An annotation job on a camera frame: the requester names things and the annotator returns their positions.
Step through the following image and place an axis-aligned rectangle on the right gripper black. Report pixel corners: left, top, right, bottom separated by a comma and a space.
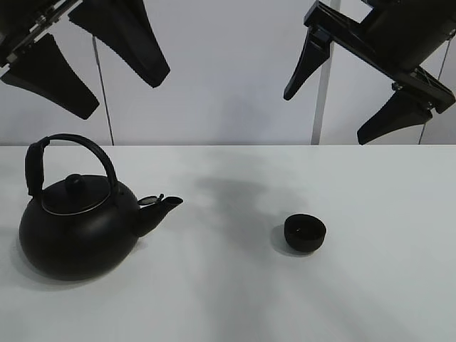
284, 1, 455, 145

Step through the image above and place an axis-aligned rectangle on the black metal tea kettle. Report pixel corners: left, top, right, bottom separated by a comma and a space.
19, 133, 183, 281

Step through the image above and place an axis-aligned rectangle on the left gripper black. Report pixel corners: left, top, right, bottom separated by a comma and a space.
1, 1, 170, 120

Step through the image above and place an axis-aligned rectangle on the white vertical wall post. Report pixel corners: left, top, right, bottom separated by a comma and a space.
310, 0, 341, 145

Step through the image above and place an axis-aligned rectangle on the small black teacup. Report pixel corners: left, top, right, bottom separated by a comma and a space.
284, 214, 327, 254

